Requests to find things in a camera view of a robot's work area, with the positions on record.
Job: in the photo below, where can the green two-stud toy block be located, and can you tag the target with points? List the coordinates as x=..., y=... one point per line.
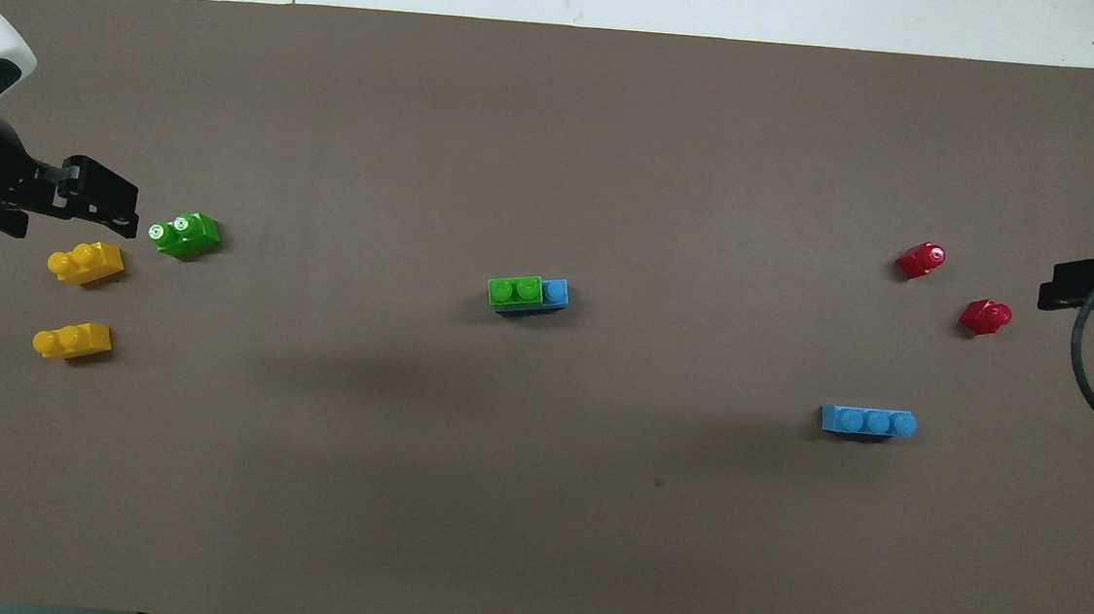
x=514, y=292
x=187, y=235

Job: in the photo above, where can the blue three-stud toy block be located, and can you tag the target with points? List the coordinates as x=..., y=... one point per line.
x=868, y=422
x=556, y=294

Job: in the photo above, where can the yellow two-stud toy block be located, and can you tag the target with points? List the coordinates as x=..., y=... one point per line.
x=87, y=263
x=73, y=341

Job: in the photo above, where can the red one-stud toy block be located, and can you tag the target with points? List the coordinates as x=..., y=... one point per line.
x=985, y=317
x=921, y=261

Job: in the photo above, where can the brown table mat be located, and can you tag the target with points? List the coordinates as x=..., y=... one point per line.
x=532, y=501

